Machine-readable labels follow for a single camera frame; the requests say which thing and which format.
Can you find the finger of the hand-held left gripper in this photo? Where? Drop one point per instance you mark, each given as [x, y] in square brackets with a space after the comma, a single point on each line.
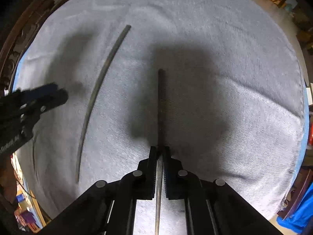
[46, 89]
[52, 101]

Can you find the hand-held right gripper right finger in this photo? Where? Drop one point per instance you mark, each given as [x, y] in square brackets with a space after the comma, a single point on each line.
[165, 161]

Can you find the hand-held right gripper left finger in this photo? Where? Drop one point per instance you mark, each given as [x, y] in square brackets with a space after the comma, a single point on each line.
[153, 161]

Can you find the dark wooden chopstick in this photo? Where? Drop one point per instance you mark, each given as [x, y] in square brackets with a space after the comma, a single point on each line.
[98, 83]
[161, 102]

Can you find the carved dark wooden chair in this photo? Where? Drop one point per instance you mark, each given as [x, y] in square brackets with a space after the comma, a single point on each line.
[36, 12]

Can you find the purple box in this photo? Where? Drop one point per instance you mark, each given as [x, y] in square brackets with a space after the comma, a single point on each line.
[27, 217]

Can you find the grey towel cloth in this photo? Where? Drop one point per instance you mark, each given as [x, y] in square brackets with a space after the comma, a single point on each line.
[220, 53]

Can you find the blue under cloth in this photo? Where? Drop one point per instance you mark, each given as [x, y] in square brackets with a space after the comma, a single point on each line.
[302, 127]

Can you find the blue garment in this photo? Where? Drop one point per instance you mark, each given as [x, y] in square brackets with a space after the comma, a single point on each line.
[297, 215]

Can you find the red plastic container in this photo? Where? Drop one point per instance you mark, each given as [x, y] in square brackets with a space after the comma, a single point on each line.
[311, 137]

